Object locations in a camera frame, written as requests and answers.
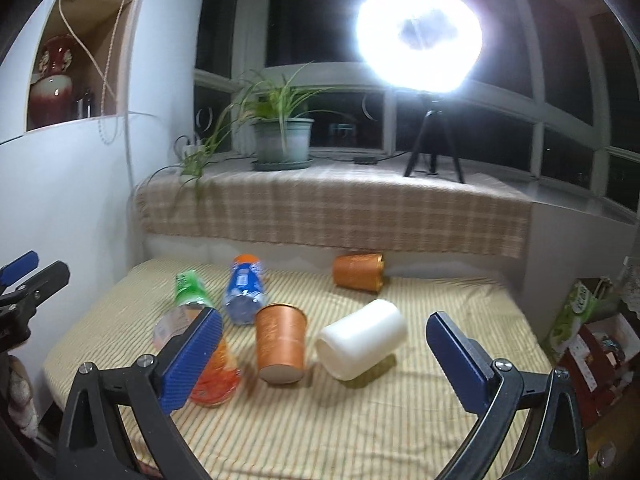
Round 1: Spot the white plastic cup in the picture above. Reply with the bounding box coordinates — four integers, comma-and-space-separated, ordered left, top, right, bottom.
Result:
315, 299, 407, 382

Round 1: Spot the green tissue pack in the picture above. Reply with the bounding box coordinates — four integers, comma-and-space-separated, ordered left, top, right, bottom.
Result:
545, 279, 610, 362

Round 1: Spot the blue label plastic bottle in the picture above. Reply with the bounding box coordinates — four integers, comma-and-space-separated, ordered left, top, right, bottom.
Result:
222, 254, 268, 326

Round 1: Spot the copper metal cup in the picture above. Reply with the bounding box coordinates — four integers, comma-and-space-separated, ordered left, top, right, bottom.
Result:
333, 252, 386, 293
255, 303, 307, 386

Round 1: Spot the potted spider plant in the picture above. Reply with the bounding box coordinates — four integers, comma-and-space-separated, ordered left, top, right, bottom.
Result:
150, 61, 337, 202

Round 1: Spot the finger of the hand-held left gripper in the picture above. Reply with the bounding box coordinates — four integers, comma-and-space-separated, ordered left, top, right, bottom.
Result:
0, 260, 71, 322
0, 250, 41, 293

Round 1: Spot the yellow striped mat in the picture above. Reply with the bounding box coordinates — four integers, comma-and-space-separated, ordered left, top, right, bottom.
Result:
42, 259, 554, 480

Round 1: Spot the black tripod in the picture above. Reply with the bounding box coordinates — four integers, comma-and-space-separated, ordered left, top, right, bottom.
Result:
403, 91, 466, 185

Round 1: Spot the green label plastic bottle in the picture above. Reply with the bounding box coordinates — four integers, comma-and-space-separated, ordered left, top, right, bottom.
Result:
175, 270, 216, 311

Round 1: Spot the bright ring light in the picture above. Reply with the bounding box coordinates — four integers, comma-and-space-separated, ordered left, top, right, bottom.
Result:
355, 0, 485, 95

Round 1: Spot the open cardboard box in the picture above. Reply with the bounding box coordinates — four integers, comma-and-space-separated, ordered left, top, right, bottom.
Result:
557, 310, 640, 427

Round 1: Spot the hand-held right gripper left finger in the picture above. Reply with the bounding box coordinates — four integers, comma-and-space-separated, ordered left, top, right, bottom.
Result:
56, 306, 224, 480

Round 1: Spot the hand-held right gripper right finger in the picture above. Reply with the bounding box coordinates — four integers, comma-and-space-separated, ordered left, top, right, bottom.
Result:
425, 311, 590, 480

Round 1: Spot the beige plaid cloth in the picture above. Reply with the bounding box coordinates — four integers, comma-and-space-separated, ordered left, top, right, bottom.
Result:
132, 162, 532, 260

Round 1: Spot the orange drink plastic bottle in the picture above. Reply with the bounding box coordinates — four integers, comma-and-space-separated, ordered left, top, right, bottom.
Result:
152, 305, 242, 408

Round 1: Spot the wooden wall niche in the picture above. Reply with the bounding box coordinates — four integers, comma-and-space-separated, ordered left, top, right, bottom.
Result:
25, 0, 152, 134

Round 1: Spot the green pot saucer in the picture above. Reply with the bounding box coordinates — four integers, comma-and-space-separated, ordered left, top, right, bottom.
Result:
251, 158, 315, 172

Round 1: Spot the white charger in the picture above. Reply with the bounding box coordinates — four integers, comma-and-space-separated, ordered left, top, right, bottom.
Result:
182, 135, 206, 162

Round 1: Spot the white hanging cable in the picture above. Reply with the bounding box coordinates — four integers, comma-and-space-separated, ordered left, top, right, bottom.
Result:
58, 0, 112, 92

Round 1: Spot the red ceramic vase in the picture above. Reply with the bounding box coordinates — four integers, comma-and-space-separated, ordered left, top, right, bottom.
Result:
28, 35, 76, 129

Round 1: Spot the white window frame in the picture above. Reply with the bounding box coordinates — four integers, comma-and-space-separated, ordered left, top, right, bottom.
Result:
192, 0, 640, 223

